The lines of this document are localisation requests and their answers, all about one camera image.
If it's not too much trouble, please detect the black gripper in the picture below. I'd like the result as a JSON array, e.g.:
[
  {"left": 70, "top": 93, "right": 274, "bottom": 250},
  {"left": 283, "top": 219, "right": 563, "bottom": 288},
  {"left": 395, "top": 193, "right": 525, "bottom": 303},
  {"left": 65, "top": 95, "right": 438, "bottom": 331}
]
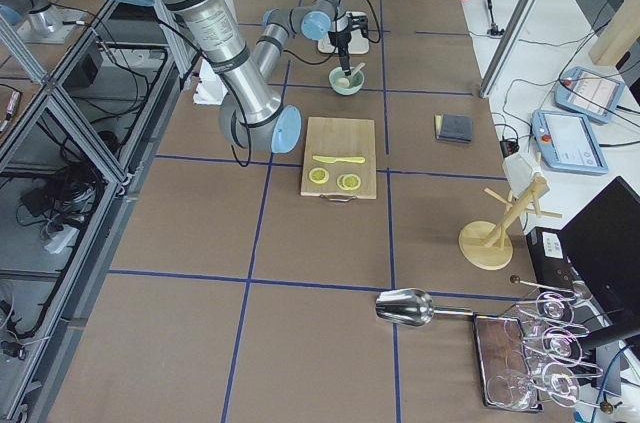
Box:
[{"left": 328, "top": 13, "right": 369, "bottom": 76}]

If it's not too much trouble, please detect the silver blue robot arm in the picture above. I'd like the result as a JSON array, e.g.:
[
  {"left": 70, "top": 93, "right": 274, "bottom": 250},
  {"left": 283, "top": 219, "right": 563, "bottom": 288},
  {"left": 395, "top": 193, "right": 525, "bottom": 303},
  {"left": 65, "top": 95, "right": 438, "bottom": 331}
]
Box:
[{"left": 115, "top": 0, "right": 368, "bottom": 153}]

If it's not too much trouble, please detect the light green bowl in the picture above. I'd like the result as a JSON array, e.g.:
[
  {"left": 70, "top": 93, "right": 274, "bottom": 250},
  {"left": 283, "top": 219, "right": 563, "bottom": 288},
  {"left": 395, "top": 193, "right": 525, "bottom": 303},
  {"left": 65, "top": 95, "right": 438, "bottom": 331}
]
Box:
[{"left": 328, "top": 67, "right": 364, "bottom": 96}]

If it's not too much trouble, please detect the cream bear serving tray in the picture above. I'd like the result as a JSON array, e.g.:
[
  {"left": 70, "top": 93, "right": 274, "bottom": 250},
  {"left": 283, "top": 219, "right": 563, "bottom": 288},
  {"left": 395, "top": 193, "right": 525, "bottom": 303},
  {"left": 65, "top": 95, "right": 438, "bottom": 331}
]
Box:
[{"left": 317, "top": 11, "right": 369, "bottom": 55}]

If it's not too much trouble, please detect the wooden cutting board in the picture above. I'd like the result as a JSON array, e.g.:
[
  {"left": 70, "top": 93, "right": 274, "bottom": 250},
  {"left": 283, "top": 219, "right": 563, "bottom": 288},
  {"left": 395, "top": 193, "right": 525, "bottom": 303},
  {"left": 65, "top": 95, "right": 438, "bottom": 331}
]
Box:
[{"left": 300, "top": 117, "right": 377, "bottom": 201}]

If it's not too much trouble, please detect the yellow plastic knife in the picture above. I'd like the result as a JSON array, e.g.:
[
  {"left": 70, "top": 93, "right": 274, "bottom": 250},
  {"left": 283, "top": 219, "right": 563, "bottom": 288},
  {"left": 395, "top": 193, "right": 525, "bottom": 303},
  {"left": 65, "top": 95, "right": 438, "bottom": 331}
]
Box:
[{"left": 312, "top": 155, "right": 366, "bottom": 164}]

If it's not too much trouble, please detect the lemon slice upper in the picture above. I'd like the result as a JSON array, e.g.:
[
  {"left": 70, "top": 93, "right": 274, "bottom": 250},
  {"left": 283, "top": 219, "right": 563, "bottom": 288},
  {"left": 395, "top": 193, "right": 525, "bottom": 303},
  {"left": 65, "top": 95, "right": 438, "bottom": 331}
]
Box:
[{"left": 308, "top": 167, "right": 330, "bottom": 185}]

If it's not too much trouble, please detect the lemon slice single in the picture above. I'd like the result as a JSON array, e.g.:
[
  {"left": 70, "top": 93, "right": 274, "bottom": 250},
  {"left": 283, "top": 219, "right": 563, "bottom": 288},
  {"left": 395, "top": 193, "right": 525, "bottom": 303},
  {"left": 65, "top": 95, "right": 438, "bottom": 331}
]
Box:
[{"left": 336, "top": 173, "right": 362, "bottom": 191}]

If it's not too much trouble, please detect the wooden mug tree stand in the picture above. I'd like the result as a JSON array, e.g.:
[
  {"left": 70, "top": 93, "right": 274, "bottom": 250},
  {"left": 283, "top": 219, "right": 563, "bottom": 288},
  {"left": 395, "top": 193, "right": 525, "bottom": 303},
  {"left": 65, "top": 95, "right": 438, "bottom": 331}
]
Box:
[{"left": 458, "top": 172, "right": 562, "bottom": 271}]

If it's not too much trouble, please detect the blue teach pendant near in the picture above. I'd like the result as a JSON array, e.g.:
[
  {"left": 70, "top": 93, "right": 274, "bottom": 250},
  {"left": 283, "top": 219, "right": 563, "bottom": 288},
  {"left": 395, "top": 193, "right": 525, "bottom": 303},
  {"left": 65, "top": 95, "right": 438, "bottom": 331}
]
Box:
[{"left": 531, "top": 110, "right": 609, "bottom": 175}]

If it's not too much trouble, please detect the blue teach pendant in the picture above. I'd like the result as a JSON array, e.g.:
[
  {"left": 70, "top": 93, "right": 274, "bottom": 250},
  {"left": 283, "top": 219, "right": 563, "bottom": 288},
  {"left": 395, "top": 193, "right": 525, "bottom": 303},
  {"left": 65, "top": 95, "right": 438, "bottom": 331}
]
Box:
[
  {"left": 555, "top": 66, "right": 625, "bottom": 124},
  {"left": 531, "top": 110, "right": 609, "bottom": 175}
]

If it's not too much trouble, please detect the blue teach pendant far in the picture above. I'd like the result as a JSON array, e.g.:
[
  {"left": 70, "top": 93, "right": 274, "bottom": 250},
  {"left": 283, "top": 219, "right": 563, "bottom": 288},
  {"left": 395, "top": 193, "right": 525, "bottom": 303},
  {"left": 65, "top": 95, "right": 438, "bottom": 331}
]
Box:
[{"left": 555, "top": 66, "right": 625, "bottom": 124}]

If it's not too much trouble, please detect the metal scoop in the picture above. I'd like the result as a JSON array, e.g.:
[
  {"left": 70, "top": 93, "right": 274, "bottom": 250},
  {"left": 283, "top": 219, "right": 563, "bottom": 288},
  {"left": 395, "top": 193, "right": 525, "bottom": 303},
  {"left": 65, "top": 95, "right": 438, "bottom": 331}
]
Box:
[{"left": 375, "top": 288, "right": 474, "bottom": 327}]

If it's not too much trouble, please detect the black monitor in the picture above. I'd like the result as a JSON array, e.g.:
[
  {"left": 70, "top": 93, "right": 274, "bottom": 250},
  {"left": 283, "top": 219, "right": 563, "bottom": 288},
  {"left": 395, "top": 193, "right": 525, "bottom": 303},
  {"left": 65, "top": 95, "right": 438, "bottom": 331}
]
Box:
[{"left": 560, "top": 176, "right": 639, "bottom": 314}]

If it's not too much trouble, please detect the black framed glass tray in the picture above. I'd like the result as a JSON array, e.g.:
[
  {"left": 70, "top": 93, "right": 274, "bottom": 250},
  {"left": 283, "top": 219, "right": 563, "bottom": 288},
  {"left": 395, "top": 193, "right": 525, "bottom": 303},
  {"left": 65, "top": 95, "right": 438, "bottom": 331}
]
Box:
[{"left": 472, "top": 314, "right": 543, "bottom": 414}]

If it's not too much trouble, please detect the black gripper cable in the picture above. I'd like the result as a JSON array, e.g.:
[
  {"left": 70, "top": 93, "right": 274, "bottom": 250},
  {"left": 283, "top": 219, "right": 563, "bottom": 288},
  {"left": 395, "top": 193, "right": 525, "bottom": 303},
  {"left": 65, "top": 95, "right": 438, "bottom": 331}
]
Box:
[{"left": 282, "top": 0, "right": 382, "bottom": 66}]

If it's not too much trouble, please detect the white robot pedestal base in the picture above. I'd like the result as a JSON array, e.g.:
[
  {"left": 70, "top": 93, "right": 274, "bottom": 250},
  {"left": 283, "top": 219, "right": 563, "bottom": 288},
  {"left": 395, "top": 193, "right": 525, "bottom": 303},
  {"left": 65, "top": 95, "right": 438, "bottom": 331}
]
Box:
[{"left": 193, "top": 59, "right": 227, "bottom": 106}]

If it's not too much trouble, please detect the aluminium frame post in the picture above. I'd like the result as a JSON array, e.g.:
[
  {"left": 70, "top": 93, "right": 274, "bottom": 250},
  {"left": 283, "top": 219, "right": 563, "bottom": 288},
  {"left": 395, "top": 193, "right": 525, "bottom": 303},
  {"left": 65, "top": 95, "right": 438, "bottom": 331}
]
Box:
[{"left": 479, "top": 0, "right": 536, "bottom": 98}]

